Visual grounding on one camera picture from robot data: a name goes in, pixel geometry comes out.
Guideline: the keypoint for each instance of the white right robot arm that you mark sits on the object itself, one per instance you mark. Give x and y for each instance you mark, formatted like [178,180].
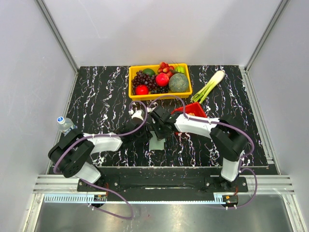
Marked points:
[229,140]

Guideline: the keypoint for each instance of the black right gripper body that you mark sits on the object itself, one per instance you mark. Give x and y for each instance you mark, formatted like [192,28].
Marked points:
[160,132]

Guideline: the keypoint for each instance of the green apple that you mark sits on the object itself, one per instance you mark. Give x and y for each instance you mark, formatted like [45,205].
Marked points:
[180,69]

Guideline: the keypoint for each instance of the red round fruit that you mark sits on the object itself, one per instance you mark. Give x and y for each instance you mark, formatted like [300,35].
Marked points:
[141,90]

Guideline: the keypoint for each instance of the red plastic card tray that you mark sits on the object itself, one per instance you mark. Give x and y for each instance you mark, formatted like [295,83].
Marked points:
[194,109]

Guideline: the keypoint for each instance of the aluminium frame rail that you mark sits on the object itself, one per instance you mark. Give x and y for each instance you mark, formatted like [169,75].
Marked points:
[100,199]

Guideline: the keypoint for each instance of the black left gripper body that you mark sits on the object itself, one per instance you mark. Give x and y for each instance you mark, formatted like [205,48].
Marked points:
[143,137]

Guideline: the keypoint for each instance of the red pomegranate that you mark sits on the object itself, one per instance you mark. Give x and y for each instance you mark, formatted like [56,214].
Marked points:
[162,79]

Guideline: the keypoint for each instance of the yellow plastic fruit bin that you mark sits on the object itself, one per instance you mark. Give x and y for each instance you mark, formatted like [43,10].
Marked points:
[150,96]

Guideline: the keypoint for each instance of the dark purple grape bunch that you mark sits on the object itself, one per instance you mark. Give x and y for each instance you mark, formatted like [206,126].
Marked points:
[143,79]

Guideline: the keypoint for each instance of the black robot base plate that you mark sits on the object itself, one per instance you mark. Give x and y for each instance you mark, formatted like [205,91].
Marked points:
[169,182]

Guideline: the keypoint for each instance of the green spring onion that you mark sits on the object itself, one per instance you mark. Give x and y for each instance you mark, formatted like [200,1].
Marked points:
[205,91]

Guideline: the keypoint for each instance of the green netted melon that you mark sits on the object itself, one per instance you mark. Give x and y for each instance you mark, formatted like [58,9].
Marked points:
[178,83]

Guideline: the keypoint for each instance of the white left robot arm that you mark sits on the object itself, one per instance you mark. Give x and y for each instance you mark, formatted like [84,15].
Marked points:
[70,154]

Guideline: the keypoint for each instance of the green avocado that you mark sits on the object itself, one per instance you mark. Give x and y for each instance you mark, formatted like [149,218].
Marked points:
[148,71]

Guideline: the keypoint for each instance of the clear plastic water bottle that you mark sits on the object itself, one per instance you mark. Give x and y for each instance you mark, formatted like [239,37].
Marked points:
[65,125]

